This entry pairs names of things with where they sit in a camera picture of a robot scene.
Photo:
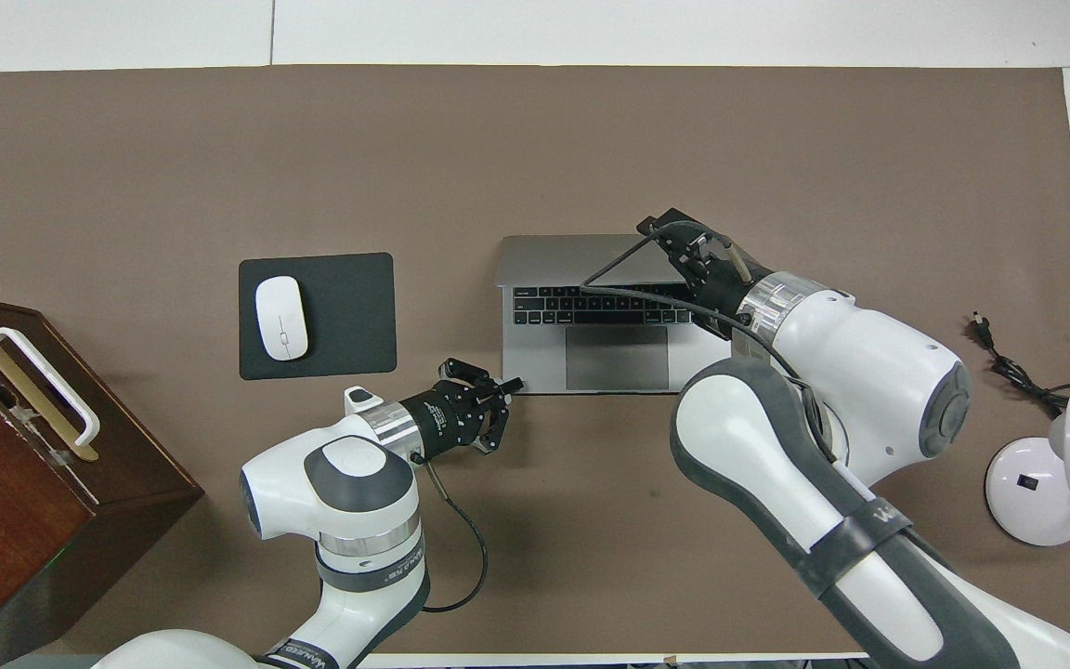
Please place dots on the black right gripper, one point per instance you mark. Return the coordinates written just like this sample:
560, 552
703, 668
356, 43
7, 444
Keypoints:
725, 283

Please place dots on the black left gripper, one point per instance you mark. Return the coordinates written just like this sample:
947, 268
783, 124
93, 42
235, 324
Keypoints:
442, 423

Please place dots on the silver apple laptop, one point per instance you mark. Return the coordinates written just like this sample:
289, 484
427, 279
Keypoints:
535, 358

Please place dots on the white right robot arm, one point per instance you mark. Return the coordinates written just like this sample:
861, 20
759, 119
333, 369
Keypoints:
869, 372

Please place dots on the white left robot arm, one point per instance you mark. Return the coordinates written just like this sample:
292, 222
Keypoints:
284, 483

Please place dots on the black mouse pad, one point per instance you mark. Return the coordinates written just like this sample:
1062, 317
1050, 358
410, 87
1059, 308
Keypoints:
349, 316

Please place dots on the brown table mat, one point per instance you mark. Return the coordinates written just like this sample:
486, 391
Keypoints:
535, 139

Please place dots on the white computer mouse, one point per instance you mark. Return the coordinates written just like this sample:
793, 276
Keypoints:
281, 318

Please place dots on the white desk lamp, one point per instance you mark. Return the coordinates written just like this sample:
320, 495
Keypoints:
1037, 492

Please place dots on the dark wooden box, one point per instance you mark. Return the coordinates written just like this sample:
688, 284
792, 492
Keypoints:
6, 520

